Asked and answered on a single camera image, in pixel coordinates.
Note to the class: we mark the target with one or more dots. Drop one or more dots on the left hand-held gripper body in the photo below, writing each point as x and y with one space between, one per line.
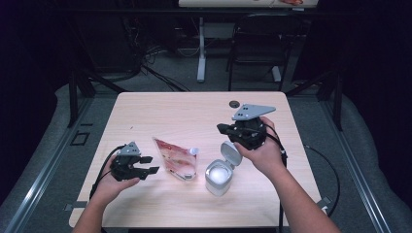
124 168

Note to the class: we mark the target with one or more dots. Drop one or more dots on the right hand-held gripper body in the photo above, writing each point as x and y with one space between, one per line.
249 134

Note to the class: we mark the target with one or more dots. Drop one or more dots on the red white spouted pouch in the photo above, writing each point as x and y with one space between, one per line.
176 161

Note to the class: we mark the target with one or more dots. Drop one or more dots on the white lidded container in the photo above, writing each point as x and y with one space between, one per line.
217 187

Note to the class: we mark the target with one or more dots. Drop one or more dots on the person's left hand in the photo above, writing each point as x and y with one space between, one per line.
107 189

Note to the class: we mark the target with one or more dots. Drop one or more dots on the person's right hand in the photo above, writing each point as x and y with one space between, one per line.
265 158

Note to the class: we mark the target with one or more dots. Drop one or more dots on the round dark table grommet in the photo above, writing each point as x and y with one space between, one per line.
233 103

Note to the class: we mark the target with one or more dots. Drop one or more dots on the square floor socket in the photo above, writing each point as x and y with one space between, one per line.
73 142

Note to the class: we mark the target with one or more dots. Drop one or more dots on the grey tape strip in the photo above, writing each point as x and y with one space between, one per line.
74 206
325 203

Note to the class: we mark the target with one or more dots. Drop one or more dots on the white desk leg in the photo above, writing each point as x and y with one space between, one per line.
276 74
201 64

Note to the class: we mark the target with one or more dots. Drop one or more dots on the black metal stand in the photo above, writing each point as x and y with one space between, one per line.
73 97
338 103

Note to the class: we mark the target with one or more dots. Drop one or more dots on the black chair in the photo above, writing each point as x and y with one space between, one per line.
259 42

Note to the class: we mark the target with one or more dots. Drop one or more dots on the pale background desk top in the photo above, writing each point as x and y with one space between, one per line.
226 3

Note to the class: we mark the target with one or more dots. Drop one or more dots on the orange object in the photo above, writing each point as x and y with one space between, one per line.
291 2

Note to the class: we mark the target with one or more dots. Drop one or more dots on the aluminium floor rail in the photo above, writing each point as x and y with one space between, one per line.
359 181
42 181

